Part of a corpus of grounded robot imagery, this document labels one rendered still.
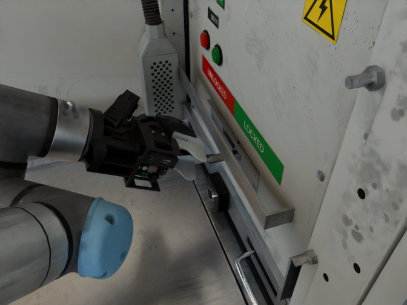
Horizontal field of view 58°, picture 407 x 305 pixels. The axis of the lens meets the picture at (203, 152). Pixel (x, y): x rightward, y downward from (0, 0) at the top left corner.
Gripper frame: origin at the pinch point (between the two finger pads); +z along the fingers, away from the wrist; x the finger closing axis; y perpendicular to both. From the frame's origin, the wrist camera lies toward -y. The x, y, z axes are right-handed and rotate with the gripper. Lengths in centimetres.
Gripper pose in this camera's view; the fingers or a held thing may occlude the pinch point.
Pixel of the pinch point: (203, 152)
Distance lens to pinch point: 60.2
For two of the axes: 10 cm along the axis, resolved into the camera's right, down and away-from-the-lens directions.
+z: 8.1, 1.8, 5.6
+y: 3.4, 6.4, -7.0
